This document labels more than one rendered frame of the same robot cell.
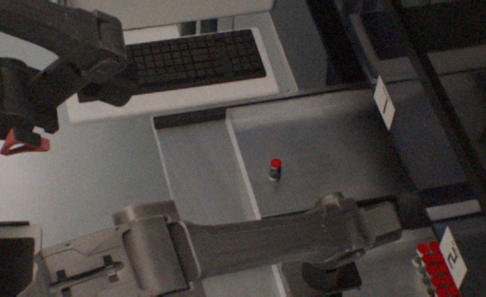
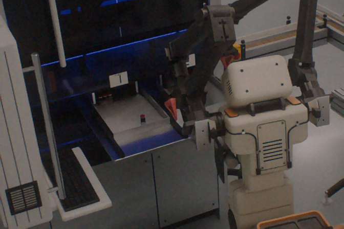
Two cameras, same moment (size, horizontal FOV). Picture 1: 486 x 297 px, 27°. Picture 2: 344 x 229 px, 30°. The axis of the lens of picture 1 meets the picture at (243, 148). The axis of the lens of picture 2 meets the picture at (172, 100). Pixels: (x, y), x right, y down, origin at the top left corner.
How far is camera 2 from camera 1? 2.62 m
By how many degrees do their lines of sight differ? 69
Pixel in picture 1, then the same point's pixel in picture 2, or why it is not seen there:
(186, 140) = (129, 148)
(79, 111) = (105, 200)
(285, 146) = (125, 124)
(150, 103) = (95, 180)
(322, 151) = (126, 116)
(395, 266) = not seen: hidden behind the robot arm
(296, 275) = (229, 51)
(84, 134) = not seen: outside the picture
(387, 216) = not seen: hidden behind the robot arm
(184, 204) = (164, 142)
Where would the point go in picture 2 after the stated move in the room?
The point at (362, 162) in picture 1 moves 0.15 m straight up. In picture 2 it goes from (129, 107) to (125, 78)
